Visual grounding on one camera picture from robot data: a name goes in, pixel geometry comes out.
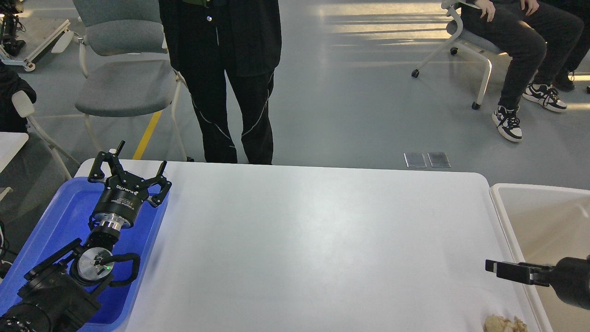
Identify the white chair at left edge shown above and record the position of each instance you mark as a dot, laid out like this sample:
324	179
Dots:
25	108

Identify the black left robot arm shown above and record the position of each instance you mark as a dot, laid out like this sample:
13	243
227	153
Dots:
82	266

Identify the white grey rolling chair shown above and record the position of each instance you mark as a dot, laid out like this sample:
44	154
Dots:
464	40

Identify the grey office chair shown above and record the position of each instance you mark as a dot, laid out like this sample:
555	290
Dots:
123	89

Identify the left metal floor plate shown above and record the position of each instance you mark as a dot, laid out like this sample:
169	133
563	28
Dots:
415	160

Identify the beige paper ball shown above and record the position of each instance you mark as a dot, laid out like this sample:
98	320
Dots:
495	323

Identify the white plastic bin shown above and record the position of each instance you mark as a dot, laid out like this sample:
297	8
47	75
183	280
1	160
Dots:
543	224

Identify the metal floor plate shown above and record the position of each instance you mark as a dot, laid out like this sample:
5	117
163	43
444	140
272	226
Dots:
415	160
439	160

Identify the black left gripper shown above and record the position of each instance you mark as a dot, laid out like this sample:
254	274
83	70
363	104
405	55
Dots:
120	201

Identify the blue plastic tray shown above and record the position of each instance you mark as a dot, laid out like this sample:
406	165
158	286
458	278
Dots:
65	220

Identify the person in black clothes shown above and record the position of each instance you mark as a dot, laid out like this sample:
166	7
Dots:
215	42

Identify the white side table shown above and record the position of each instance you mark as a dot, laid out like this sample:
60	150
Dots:
10	144

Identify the right metal floor plate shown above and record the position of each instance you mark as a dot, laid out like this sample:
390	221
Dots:
439	160

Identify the seated person black trousers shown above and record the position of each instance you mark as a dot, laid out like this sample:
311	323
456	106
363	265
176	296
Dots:
539	38

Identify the black jacket on chair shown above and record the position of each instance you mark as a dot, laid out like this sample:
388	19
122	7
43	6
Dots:
11	83

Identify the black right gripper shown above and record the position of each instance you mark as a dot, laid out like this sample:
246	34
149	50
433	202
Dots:
570	277

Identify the white equipment stand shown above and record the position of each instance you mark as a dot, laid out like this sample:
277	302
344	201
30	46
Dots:
24	40

